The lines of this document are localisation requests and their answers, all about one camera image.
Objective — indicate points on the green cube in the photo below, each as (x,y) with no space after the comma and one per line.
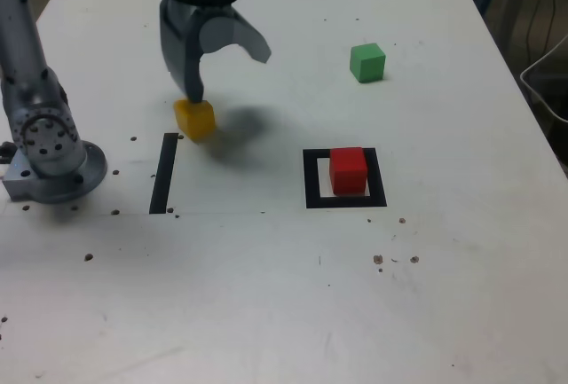
(366,65)

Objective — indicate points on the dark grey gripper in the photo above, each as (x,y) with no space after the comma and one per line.
(208,12)

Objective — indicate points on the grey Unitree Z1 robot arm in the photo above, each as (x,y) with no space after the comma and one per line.
(40,135)

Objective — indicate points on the black tape square outline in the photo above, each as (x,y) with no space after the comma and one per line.
(310,180)

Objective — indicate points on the black tape strip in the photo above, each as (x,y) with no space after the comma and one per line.
(163,175)

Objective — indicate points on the red cube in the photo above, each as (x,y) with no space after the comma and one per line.
(348,173)

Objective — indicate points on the yellow cube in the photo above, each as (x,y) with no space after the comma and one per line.
(197,122)

